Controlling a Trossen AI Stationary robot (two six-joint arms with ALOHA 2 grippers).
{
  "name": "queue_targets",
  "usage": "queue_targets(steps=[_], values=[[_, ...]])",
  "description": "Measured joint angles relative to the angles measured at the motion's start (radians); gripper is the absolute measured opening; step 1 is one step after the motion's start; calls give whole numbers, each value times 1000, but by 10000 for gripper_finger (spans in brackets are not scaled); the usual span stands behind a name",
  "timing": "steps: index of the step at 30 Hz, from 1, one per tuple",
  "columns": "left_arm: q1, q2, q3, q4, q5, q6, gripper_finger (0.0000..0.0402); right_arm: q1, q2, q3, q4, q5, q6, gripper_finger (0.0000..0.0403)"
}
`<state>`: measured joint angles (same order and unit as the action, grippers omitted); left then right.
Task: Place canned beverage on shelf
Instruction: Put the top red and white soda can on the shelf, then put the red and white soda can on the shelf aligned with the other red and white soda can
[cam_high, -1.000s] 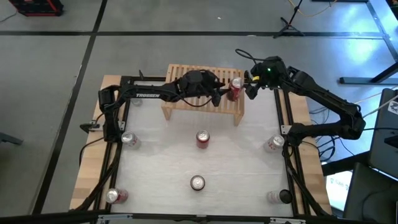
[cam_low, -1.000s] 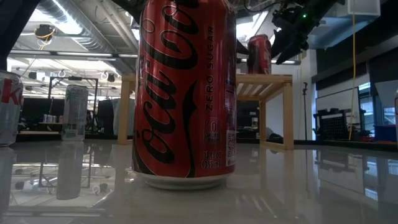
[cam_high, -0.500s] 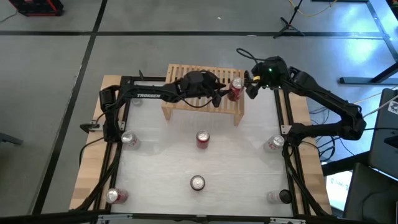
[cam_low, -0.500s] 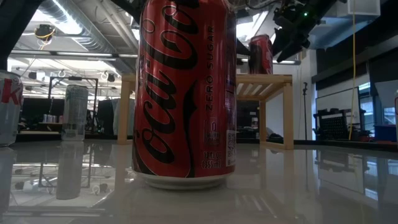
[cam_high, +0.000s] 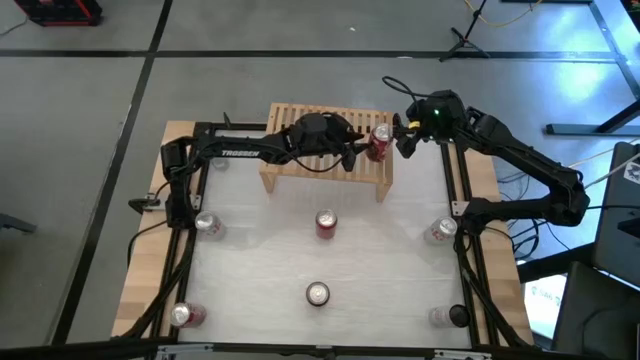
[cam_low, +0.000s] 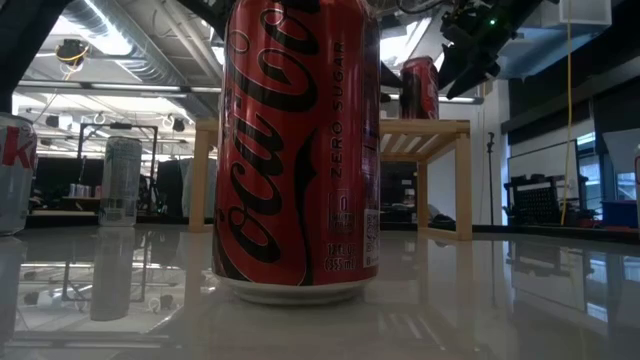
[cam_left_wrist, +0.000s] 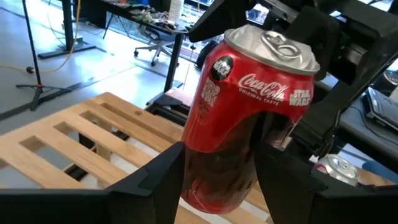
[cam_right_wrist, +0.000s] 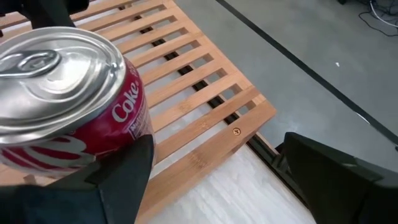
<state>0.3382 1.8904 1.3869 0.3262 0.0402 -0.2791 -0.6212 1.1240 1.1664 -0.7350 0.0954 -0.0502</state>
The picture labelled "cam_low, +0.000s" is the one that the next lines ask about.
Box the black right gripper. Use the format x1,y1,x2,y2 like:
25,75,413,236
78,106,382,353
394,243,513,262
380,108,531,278
379,0,506,100

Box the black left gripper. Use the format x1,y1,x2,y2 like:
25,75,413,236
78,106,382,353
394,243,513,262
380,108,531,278
175,0,237,40

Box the red Coke Zero can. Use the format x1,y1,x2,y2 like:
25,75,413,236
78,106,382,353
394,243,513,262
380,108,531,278
211,0,382,306
398,55,441,120

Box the slim white Celsius can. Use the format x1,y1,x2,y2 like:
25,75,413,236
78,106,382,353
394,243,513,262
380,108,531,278
97,135,144,229

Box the silver Diet Coke can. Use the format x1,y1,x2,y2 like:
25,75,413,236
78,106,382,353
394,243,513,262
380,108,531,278
0,112,40,237

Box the wooden slatted shelf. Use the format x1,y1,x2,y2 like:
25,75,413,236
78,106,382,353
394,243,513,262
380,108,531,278
187,118,474,242

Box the long ceiling strip light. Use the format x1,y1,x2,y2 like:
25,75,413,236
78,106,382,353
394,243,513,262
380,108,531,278
14,79,224,97

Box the black tripod stand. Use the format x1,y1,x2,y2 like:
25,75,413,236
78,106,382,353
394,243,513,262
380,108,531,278
485,130,497,226

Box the whiteboard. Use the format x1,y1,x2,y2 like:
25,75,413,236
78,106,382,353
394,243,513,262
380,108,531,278
507,139,581,189

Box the black rack cart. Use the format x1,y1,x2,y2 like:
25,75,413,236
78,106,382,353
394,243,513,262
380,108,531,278
503,173,591,226

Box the blue plastic bin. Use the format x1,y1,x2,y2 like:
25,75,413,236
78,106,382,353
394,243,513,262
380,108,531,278
601,199,640,230

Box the silver round ventilation duct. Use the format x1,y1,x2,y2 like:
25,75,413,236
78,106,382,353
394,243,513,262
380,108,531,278
59,0,226,86

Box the grey rectangular air duct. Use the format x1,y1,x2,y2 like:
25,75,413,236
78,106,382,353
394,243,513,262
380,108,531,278
379,0,614,81

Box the yellow hanging cable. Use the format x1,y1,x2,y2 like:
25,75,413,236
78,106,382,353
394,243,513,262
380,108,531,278
559,19,574,226

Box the coiled yellow cable reel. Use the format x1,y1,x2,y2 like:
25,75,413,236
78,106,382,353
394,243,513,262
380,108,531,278
53,38,91,69

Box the black frame stand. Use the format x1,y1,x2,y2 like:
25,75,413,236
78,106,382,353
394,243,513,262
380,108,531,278
77,122,160,201

